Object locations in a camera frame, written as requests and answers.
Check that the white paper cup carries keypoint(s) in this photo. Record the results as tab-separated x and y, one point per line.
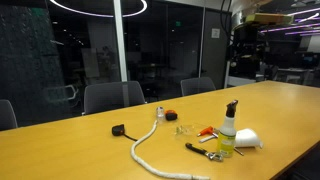
246	138

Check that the small clear glass jar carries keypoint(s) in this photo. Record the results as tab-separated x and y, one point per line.
160	115

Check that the orange and black tape measure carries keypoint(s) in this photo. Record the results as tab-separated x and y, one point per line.
171	115

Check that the dark grey office chair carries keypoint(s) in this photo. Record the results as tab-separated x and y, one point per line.
6	115
111	96
197	86

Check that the black plug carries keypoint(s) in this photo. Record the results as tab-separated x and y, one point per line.
118	130

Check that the green exit sign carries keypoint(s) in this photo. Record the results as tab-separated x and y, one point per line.
178	23

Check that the yellow label spray bottle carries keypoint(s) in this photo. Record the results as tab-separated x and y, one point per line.
227	136

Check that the white chair behind glass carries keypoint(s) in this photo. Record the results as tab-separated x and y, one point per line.
63	93

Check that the white paper wall sign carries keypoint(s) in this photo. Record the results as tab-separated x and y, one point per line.
215	33

